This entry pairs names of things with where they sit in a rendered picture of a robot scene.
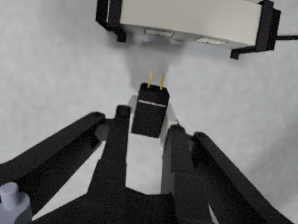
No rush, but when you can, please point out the black plug charger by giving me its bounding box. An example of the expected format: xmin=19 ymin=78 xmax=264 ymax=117
xmin=131 ymin=72 xmax=170 ymax=139

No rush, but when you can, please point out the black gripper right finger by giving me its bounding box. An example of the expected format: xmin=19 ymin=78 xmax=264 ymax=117
xmin=160 ymin=102 xmax=294 ymax=224

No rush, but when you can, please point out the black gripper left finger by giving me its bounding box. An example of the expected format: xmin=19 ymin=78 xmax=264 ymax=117
xmin=0 ymin=95 xmax=137 ymax=224

